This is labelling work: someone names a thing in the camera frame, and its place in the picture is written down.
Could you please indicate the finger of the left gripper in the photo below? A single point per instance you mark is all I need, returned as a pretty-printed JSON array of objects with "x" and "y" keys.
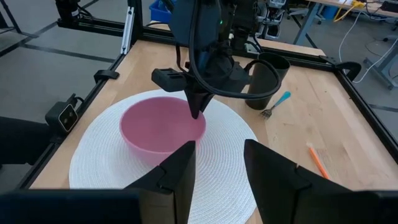
[
  {"x": 193, "y": 102},
  {"x": 203, "y": 98}
]

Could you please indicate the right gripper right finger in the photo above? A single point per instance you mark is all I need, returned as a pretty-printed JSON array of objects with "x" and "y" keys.
[{"x": 273, "y": 186}]

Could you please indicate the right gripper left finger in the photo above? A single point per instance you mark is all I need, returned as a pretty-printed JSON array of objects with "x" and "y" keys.
[{"x": 171, "y": 186}]

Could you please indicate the black plastic cup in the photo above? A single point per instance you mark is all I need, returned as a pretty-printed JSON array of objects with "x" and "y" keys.
[{"x": 264, "y": 84}]

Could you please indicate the pink plastic bowl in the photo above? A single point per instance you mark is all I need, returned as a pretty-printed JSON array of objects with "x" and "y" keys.
[{"x": 155, "y": 124}]

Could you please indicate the white round woven placemat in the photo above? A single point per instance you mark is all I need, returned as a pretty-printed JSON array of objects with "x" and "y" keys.
[{"x": 102, "y": 161}]

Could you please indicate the blue plastic bin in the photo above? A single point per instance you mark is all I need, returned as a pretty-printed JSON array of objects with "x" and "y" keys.
[{"x": 158, "y": 12}]

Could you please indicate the wooden workbench grey legs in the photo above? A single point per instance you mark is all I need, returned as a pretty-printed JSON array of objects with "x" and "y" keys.
[{"x": 311, "y": 18}]

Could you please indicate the dark bulky object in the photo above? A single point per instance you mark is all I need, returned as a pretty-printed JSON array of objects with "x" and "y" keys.
[{"x": 21, "y": 140}]

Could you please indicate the small black depth camera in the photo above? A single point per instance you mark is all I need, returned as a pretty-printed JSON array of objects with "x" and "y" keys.
[{"x": 66, "y": 116}]

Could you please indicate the black aluminium frame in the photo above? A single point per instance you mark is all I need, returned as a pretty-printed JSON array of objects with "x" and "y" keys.
[{"x": 93, "y": 25}]

